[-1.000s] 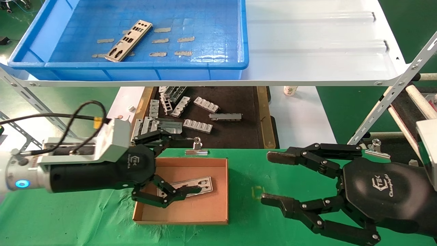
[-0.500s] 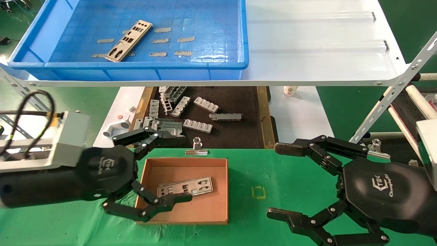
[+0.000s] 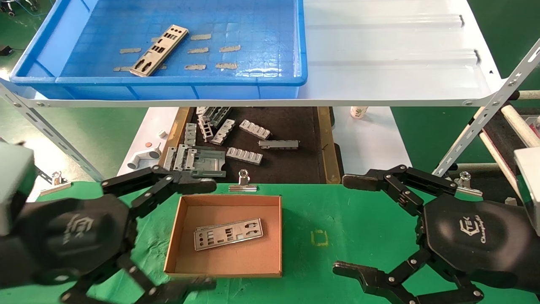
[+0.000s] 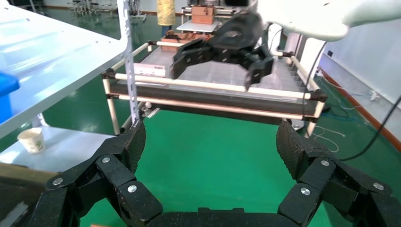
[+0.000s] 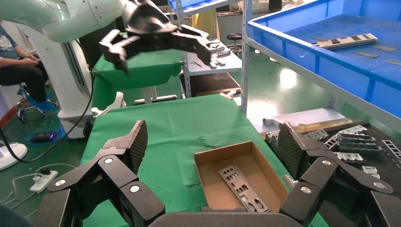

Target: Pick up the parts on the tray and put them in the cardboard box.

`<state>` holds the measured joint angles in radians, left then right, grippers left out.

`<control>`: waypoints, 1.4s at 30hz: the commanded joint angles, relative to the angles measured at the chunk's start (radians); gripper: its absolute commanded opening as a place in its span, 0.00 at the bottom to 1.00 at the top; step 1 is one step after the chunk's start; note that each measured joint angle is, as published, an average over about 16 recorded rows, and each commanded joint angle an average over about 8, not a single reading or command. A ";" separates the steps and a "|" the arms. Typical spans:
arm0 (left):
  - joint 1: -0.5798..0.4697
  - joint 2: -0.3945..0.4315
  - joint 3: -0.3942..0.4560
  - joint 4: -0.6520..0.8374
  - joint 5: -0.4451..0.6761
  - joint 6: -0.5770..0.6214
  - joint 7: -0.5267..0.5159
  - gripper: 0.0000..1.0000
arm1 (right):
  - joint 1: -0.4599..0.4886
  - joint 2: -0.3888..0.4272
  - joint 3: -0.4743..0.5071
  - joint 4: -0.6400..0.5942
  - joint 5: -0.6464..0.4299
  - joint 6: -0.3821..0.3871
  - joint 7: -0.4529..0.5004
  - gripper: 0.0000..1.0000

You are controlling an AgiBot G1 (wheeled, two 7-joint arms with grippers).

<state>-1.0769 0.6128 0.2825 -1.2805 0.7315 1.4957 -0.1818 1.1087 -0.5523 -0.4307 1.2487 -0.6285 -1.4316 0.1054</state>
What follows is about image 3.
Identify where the black tray with wooden frame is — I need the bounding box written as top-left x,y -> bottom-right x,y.
153,106 -> 346,185

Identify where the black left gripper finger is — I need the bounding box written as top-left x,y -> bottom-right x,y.
100,165 -> 218,218

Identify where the white plastic pipe fitting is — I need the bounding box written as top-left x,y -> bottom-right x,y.
127,143 -> 162,170

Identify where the white tube with red stripe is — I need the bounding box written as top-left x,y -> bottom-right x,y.
479,131 -> 521,198

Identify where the silver metal I/O shield plate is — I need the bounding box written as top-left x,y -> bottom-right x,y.
194,219 -> 264,252
130,24 -> 189,77
195,220 -> 259,232

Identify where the grey metal bar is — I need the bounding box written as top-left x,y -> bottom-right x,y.
258,139 -> 300,150

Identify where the ribbed silver metal bracket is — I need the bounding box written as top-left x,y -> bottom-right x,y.
239,120 -> 272,140
226,147 -> 263,165

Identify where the dark slotted metal bracket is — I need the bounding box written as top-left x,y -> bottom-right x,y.
196,106 -> 232,127

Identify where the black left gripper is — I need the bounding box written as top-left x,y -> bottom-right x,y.
21,193 -> 216,304

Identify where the silver binder clip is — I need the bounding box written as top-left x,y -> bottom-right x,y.
454,171 -> 483,198
229,169 -> 258,193
40,171 -> 72,196

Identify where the flat grey metal plate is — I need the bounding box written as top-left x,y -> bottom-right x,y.
181,146 -> 227,178

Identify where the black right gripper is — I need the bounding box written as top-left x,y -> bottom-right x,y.
332,165 -> 531,304

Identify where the green cloth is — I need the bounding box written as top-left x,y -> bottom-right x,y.
0,181 -> 540,304

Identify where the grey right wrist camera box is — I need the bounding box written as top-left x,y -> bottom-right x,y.
514,147 -> 540,236

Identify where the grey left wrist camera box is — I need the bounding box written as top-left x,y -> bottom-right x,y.
0,141 -> 36,237

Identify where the white metal shelf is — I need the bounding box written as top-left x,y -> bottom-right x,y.
0,0 -> 505,108

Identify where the brown cardboard box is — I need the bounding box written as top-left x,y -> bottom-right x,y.
164,195 -> 284,280

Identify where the blue plastic tray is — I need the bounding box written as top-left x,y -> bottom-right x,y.
9,0 -> 308,100

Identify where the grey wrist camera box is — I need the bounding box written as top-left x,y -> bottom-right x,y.
0,141 -> 36,237
514,147 -> 540,236

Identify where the black wheeled chair base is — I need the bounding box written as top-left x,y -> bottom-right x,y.
0,0 -> 39,17

